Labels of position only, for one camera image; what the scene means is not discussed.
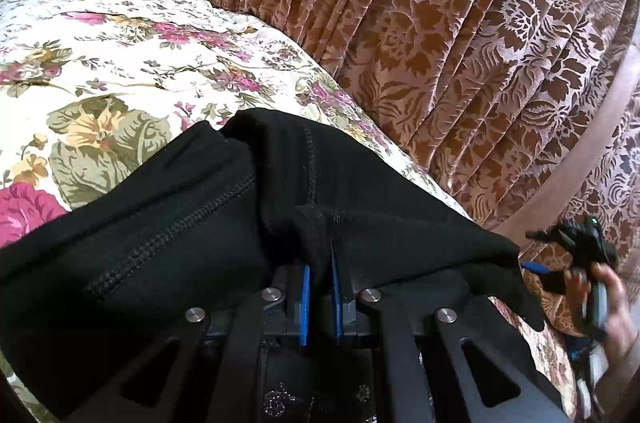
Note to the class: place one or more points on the person's right hand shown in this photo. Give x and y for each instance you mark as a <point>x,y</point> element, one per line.
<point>620,303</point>

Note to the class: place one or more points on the dark glittery cloth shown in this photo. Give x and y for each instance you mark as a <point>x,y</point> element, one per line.
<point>310,393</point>

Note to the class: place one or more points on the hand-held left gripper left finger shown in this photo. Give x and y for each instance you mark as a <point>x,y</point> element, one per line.
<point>304,308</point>

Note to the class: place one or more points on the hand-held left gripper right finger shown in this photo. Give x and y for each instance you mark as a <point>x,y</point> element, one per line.
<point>337,298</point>

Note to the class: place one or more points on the floral bedspread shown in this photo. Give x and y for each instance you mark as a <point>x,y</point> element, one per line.
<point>125,53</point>

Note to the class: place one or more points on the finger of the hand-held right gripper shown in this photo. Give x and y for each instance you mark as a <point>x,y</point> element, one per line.
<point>542,235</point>
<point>534,268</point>

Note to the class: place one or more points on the brown floral curtain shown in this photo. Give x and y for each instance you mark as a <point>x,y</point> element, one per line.
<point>425,28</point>

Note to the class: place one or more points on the black pants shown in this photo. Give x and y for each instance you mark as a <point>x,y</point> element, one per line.
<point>200,228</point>

